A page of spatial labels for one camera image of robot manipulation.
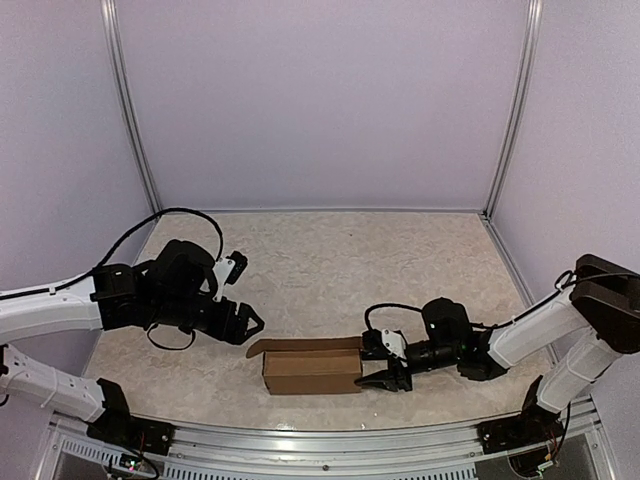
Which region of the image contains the right black camera cable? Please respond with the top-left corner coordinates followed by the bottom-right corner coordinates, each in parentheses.
top-left (363, 269), bottom-right (640, 341)

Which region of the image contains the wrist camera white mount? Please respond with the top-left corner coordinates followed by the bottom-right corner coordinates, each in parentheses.
top-left (210, 251), bottom-right (248, 302)
top-left (381, 329), bottom-right (407, 362)

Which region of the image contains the right aluminium frame post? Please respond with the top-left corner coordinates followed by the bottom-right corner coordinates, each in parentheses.
top-left (483, 0), bottom-right (544, 223)

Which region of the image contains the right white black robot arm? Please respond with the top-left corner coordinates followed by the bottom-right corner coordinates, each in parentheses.
top-left (355, 254), bottom-right (639, 444)

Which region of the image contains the front aluminium rail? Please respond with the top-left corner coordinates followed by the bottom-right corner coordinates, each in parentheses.
top-left (30, 397), bottom-right (621, 479)

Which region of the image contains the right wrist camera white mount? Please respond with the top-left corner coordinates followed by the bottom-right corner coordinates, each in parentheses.
top-left (381, 329), bottom-right (407, 362)

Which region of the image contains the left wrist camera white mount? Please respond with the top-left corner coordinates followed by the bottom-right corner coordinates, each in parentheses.
top-left (210, 251), bottom-right (248, 302)

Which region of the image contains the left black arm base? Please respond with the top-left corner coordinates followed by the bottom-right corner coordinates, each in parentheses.
top-left (86, 378), bottom-right (176, 456)

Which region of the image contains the black camera cable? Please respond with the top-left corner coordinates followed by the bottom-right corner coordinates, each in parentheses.
top-left (0, 207), bottom-right (225, 301)
top-left (363, 269), bottom-right (640, 341)

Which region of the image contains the aluminium frame post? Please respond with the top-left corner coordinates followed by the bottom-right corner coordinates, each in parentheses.
top-left (483, 0), bottom-right (544, 223)
top-left (100, 0), bottom-right (163, 213)

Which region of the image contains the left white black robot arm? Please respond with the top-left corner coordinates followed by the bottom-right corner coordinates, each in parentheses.
top-left (1, 239), bottom-right (265, 445)

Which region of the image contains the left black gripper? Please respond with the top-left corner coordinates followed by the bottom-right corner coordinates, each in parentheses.
top-left (152, 294), bottom-right (264, 346)

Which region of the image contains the left black camera cable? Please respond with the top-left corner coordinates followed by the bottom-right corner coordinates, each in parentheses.
top-left (0, 207), bottom-right (225, 301)

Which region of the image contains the left aluminium frame post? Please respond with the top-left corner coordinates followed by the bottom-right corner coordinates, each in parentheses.
top-left (100, 0), bottom-right (163, 213)

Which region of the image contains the brown cardboard box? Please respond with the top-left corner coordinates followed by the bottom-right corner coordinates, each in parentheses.
top-left (246, 336), bottom-right (363, 396)

